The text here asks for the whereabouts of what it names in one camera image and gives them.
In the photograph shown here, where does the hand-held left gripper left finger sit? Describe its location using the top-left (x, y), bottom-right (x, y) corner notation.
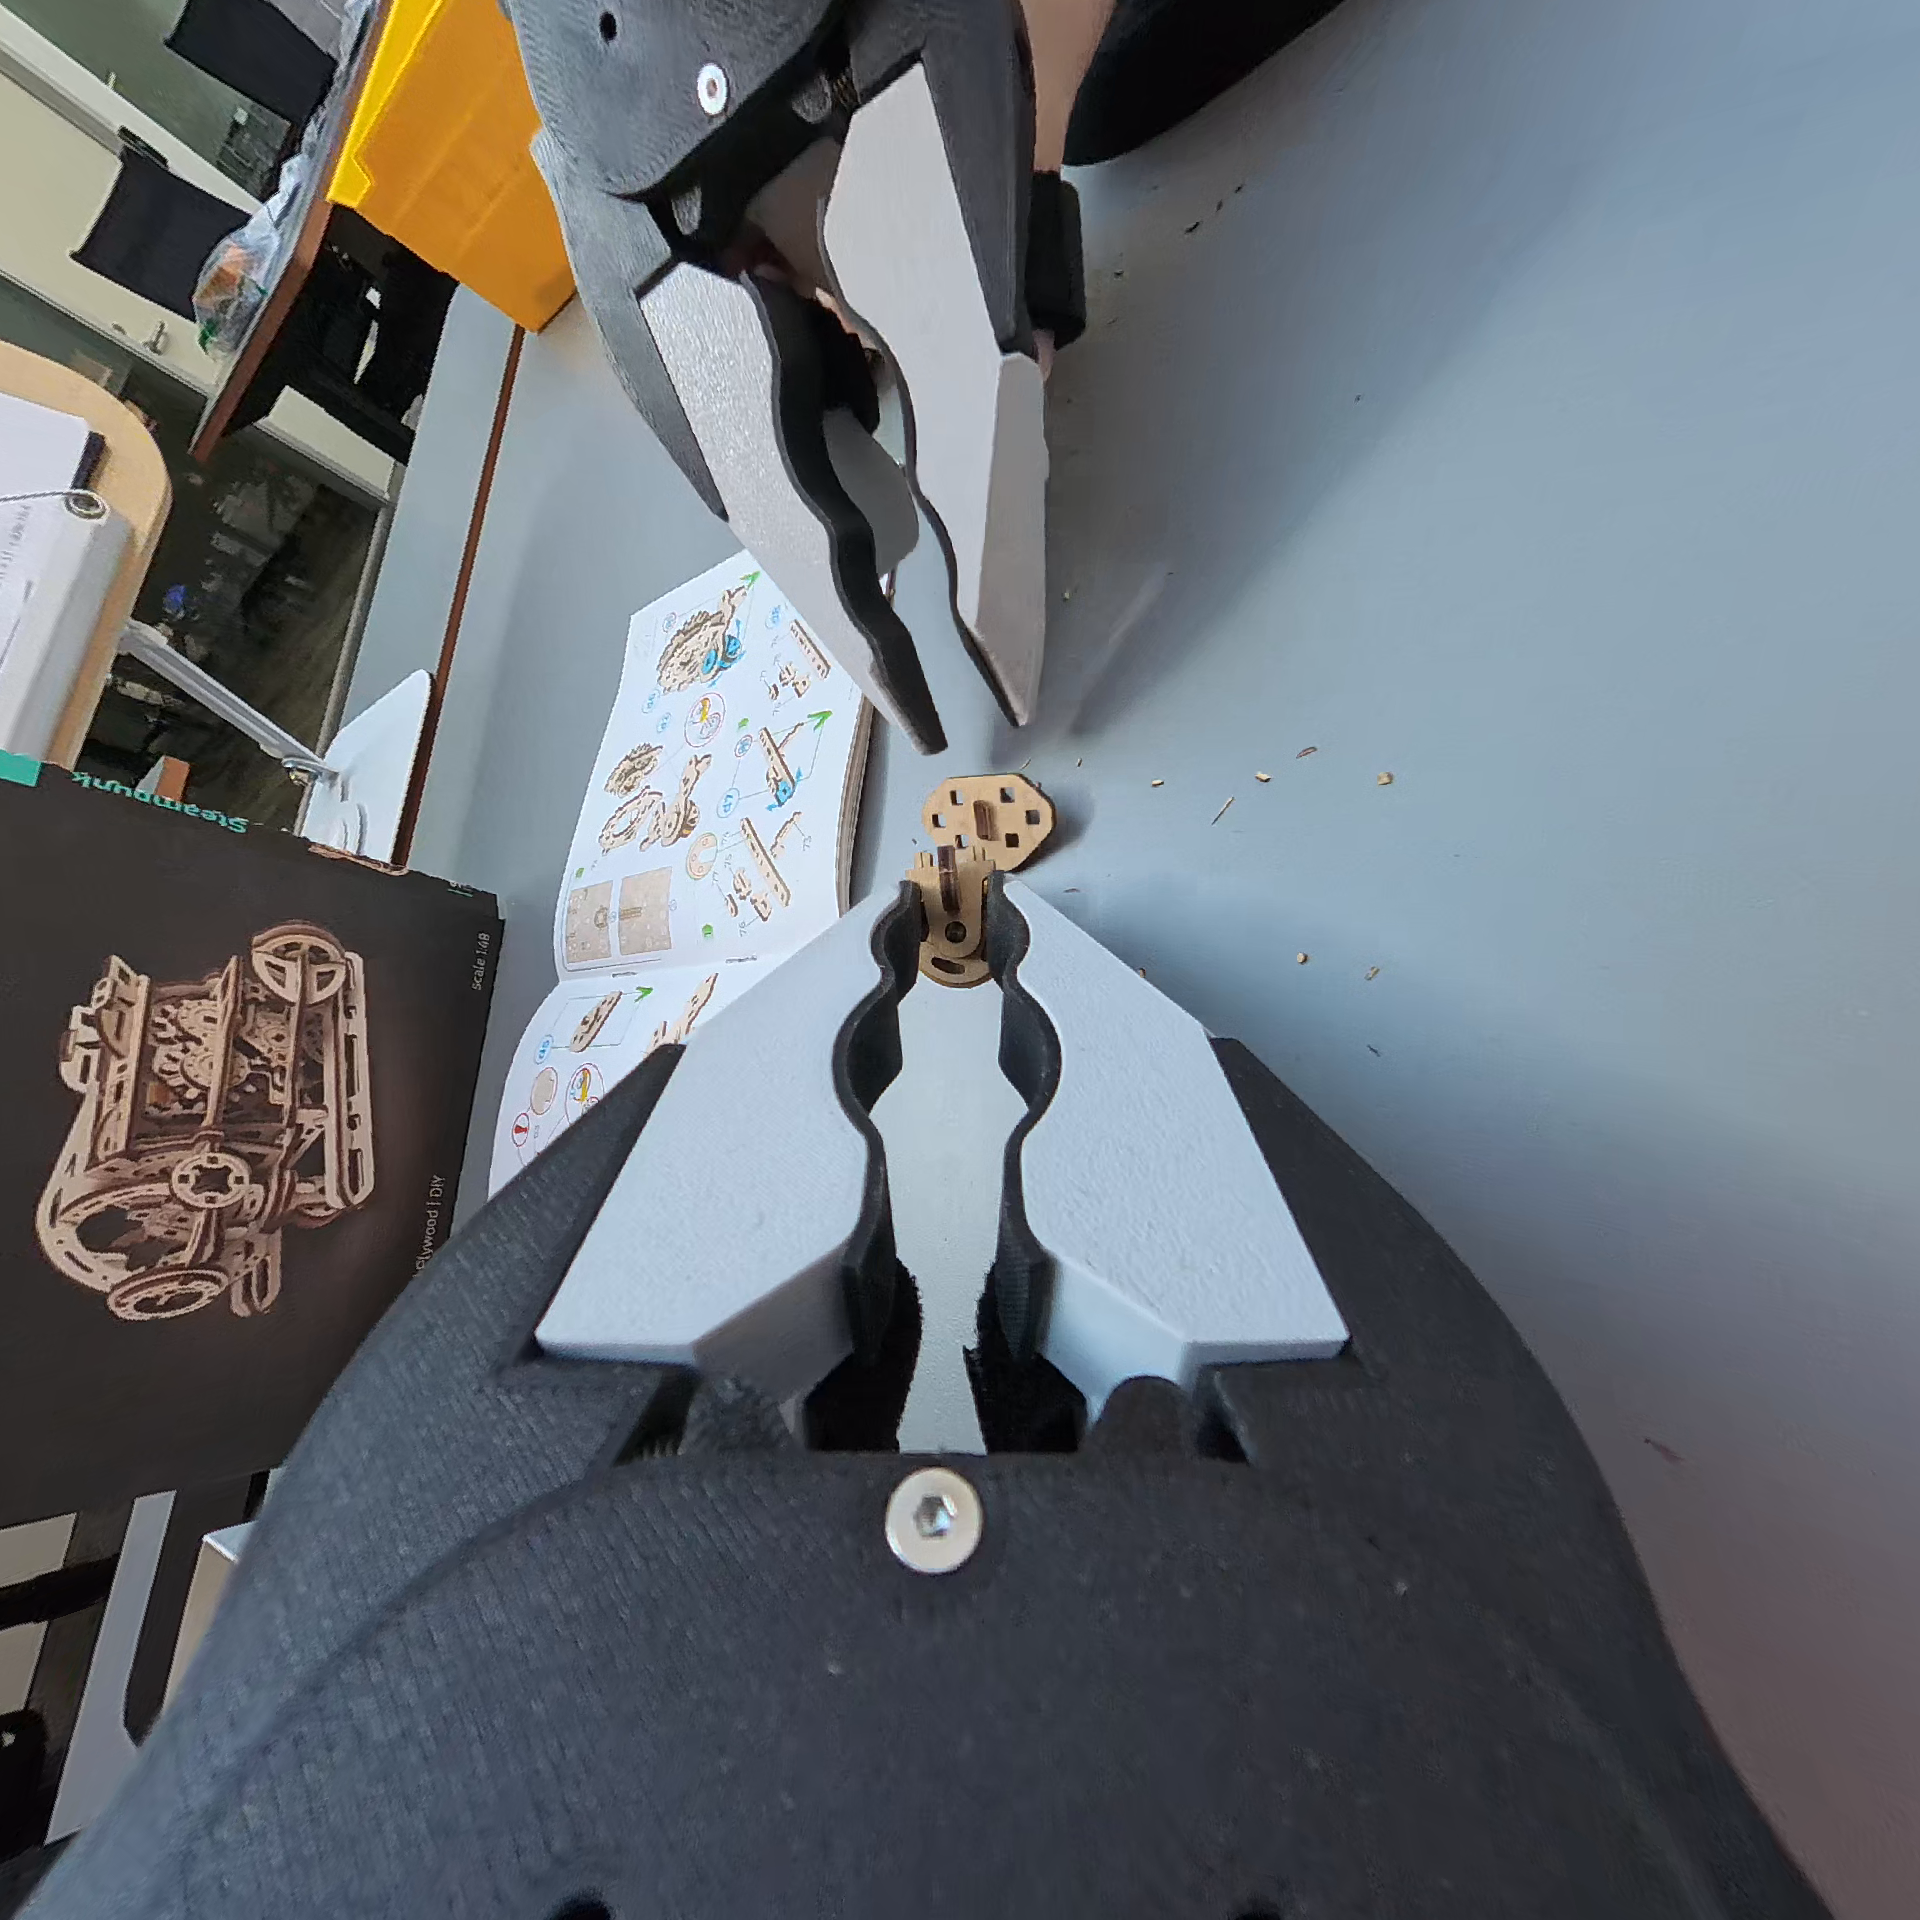
top-left (529, 882), bottom-right (925, 1420)

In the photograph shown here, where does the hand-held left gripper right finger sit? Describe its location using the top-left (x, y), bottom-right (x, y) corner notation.
top-left (991, 882), bottom-right (1353, 1413)

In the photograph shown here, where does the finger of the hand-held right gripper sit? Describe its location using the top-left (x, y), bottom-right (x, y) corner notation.
top-left (638, 267), bottom-right (951, 754)
top-left (817, 58), bottom-right (1053, 729)

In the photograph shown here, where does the small wooden hub part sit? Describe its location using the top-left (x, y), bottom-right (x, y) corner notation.
top-left (903, 849), bottom-right (1001, 991)

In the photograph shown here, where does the oval wooden plate with holes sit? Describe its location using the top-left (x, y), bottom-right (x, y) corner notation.
top-left (920, 767), bottom-right (1062, 874)

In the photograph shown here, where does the person's right forearm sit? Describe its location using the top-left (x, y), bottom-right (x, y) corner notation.
top-left (1032, 0), bottom-right (1126, 179)

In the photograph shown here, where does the dark office desk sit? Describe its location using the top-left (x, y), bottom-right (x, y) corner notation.
top-left (187, 0), bottom-right (461, 465)

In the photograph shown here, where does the grey desk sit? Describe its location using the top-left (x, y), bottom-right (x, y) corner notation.
top-left (322, 0), bottom-right (1920, 1920)

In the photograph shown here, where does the yellow plastic bin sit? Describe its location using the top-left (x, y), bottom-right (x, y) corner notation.
top-left (327, 0), bottom-right (581, 333)

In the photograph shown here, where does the assembly instruction booklet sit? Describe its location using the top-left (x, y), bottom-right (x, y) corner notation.
top-left (487, 550), bottom-right (877, 1202)

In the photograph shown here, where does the clear plastic bag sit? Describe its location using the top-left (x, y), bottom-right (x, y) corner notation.
top-left (193, 193), bottom-right (327, 357)

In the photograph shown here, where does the black model kit box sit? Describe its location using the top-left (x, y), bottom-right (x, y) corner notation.
top-left (0, 762), bottom-right (506, 1527)

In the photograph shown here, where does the black office chair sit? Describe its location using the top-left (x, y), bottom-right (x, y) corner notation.
top-left (72, 146), bottom-right (253, 321)

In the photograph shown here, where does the round wooden table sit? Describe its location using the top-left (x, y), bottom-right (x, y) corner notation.
top-left (0, 342), bottom-right (177, 770)

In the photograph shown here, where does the white paper stack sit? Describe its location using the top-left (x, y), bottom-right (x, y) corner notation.
top-left (0, 398), bottom-right (141, 725)

